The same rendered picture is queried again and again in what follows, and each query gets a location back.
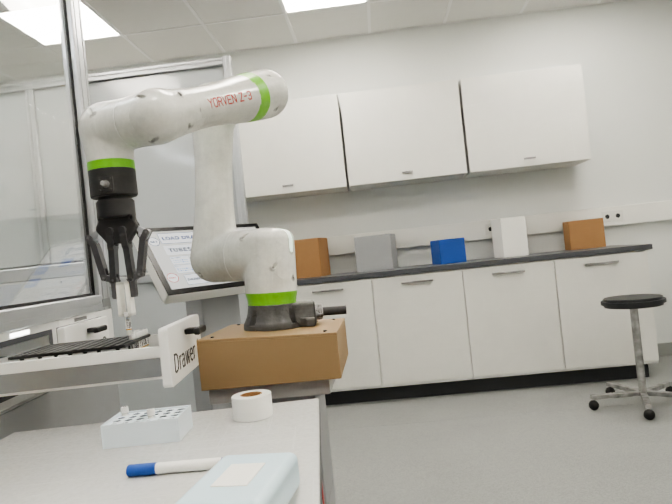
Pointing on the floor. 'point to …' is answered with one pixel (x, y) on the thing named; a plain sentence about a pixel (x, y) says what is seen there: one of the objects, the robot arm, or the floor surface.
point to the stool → (634, 353)
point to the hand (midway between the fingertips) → (125, 298)
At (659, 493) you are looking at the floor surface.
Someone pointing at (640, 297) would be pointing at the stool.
